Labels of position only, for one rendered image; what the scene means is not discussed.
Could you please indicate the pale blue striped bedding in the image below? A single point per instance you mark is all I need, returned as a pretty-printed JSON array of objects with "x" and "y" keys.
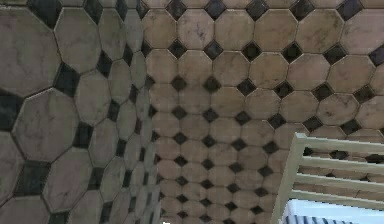
[{"x": 330, "y": 213}]

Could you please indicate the cream slatted bed frame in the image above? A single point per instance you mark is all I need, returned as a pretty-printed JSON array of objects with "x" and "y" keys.
[{"x": 333, "y": 163}]

